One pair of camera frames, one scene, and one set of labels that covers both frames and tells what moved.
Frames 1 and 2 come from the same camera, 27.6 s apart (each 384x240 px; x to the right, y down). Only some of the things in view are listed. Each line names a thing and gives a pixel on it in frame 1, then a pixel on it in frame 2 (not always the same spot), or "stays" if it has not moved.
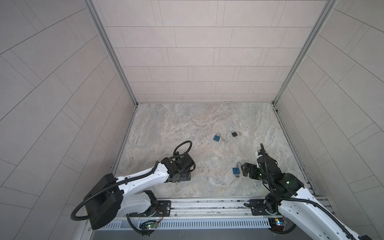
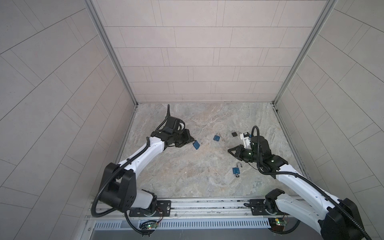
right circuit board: x=277 y=224 stays
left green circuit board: x=151 y=226 stays
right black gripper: x=251 y=168 to x=239 y=150
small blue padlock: x=216 y=138 stays
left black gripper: x=185 y=177 to x=186 y=135
